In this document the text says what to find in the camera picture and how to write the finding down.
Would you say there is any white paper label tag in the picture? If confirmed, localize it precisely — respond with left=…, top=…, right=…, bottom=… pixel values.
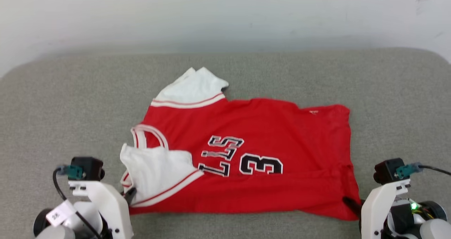
left=46, top=200, right=77, bottom=227

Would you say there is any black camera cable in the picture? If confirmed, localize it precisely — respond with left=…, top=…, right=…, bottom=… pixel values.
left=395, top=162, right=451, bottom=179
left=52, top=165, right=103, bottom=239

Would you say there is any black left camera cable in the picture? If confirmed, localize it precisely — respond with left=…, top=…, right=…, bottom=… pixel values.
left=52, top=165, right=103, bottom=239

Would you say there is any red and white basketball jersey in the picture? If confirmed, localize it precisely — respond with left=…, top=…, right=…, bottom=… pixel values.
left=120, top=67, right=362, bottom=221

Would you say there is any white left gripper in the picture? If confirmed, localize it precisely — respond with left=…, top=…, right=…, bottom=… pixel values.
left=68, top=180, right=137, bottom=239

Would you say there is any black right camera cable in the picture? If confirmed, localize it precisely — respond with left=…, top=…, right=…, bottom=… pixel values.
left=395, top=162, right=451, bottom=179

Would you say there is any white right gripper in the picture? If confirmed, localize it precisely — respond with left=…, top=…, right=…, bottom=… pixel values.
left=342, top=178, right=412, bottom=239

